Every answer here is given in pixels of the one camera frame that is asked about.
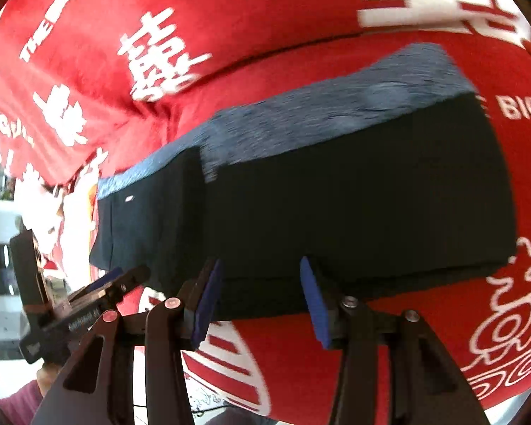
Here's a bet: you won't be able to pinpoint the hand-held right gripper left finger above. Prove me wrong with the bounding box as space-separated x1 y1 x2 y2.
31 257 224 425

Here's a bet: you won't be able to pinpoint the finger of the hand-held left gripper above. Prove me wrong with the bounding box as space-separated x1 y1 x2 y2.
68 267 125 302
105 265 152 295

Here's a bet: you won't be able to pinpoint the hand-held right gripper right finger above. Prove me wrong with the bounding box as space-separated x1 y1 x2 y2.
300 255 492 425

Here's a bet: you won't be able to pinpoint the black pants with floral trim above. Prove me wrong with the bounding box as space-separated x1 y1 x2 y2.
88 42 518 322

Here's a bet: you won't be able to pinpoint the person's left forearm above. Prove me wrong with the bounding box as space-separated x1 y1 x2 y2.
0 360 66 425

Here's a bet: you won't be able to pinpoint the white appliance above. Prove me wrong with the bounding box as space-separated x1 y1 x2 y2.
0 207 29 360

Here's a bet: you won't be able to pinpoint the red printed blanket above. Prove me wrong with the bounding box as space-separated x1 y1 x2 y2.
0 0 531 425

